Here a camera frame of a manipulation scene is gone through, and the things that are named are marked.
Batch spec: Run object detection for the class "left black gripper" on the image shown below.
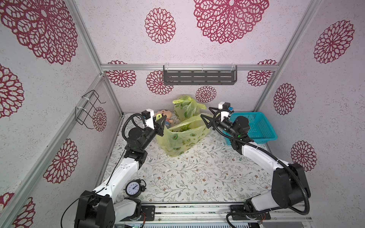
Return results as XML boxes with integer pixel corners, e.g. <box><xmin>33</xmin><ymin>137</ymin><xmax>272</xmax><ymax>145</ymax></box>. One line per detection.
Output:
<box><xmin>141</xmin><ymin>113</ymin><xmax>166</xmax><ymax>151</ymax></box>

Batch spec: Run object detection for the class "plain green plastic bag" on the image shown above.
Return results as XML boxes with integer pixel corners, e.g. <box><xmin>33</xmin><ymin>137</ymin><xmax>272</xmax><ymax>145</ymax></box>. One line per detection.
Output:
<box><xmin>157</xmin><ymin>114</ymin><xmax>210</xmax><ymax>157</ymax></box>

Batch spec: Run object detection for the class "avocado print green plastic bag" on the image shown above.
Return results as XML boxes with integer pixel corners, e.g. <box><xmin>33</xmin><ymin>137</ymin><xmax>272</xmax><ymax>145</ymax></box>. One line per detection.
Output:
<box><xmin>173</xmin><ymin>95</ymin><xmax>207</xmax><ymax>122</ymax></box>

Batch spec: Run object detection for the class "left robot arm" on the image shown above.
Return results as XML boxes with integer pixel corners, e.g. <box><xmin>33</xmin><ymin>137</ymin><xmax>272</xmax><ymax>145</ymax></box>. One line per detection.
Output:
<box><xmin>74</xmin><ymin>109</ymin><xmax>166</xmax><ymax>228</ymax></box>

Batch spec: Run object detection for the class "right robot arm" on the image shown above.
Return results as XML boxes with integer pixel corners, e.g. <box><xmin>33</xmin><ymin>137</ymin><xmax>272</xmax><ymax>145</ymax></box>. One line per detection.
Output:
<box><xmin>200</xmin><ymin>103</ymin><xmax>311</xmax><ymax>216</ymax></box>

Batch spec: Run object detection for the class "plush doll toy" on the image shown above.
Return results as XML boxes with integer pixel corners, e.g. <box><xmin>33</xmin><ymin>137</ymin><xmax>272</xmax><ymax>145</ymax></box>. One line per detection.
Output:
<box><xmin>156</xmin><ymin>109</ymin><xmax>174</xmax><ymax>128</ymax></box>

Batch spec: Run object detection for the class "teal plastic basket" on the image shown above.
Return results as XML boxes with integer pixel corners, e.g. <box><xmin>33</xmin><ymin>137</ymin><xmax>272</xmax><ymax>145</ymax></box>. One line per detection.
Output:
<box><xmin>230</xmin><ymin>112</ymin><xmax>278</xmax><ymax>144</ymax></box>

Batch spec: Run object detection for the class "black alarm clock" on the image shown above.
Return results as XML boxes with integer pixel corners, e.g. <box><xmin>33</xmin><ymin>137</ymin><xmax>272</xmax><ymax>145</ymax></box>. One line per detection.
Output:
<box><xmin>125</xmin><ymin>179</ymin><xmax>146</xmax><ymax>198</ymax></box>

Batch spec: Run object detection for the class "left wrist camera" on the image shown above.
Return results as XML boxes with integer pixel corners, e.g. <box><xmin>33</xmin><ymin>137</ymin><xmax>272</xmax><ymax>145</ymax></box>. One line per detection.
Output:
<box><xmin>141</xmin><ymin>109</ymin><xmax>155</xmax><ymax>129</ymax></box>

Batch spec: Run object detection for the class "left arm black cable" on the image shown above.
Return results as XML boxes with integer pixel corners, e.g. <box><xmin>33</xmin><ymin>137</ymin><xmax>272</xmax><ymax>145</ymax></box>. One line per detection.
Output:
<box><xmin>60</xmin><ymin>113</ymin><xmax>147</xmax><ymax>228</ymax></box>

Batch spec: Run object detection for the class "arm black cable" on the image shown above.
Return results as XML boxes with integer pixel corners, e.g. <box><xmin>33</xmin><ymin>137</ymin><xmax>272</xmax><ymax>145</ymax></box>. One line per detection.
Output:
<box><xmin>60</xmin><ymin>113</ymin><xmax>147</xmax><ymax>228</ymax></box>
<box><xmin>212</xmin><ymin>109</ymin><xmax>310</xmax><ymax>228</ymax></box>

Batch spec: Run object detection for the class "grey wall shelf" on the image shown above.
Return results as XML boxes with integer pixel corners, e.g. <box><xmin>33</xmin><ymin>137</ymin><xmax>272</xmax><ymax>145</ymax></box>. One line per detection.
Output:
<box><xmin>163</xmin><ymin>66</ymin><xmax>238</xmax><ymax>86</ymax></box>

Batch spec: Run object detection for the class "black wire wall rack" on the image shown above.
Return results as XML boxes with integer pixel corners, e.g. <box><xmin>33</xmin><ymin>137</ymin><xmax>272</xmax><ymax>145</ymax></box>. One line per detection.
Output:
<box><xmin>74</xmin><ymin>90</ymin><xmax>107</xmax><ymax>132</ymax></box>

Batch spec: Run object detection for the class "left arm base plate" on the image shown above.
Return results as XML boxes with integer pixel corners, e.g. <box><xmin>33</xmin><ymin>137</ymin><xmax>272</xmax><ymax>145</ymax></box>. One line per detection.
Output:
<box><xmin>115</xmin><ymin>205</ymin><xmax>156</xmax><ymax>222</ymax></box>

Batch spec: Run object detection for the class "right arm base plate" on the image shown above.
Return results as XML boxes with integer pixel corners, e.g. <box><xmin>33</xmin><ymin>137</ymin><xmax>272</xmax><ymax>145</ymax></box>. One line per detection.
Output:
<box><xmin>230</xmin><ymin>204</ymin><xmax>271</xmax><ymax>220</ymax></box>

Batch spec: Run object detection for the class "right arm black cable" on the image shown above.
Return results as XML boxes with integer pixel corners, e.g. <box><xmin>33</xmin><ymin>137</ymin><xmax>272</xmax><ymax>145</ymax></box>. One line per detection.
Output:
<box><xmin>212</xmin><ymin>109</ymin><xmax>310</xmax><ymax>228</ymax></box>

